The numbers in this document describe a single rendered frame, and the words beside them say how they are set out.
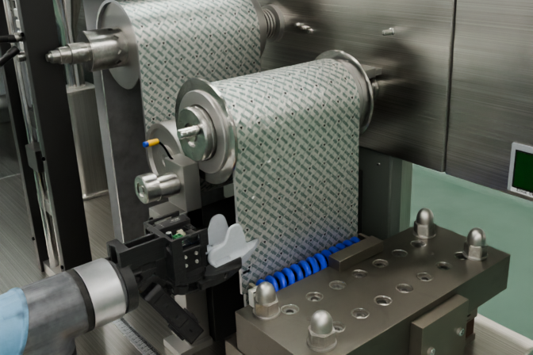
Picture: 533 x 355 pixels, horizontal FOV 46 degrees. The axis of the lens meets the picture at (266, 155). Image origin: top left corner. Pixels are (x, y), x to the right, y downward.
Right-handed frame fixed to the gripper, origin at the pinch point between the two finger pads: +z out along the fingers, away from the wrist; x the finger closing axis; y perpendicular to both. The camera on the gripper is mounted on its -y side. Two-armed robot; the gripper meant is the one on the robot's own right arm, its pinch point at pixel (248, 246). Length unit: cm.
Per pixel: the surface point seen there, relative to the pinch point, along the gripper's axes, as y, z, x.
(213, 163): 12.2, -2.7, 3.3
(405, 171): -6, 50, 13
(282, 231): 0.3, 6.0, -0.3
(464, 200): -110, 242, 122
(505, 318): -109, 157, 45
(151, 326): -19.0, -7.6, 17.6
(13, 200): -19, -8, 87
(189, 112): 19.2, -4.2, 6.0
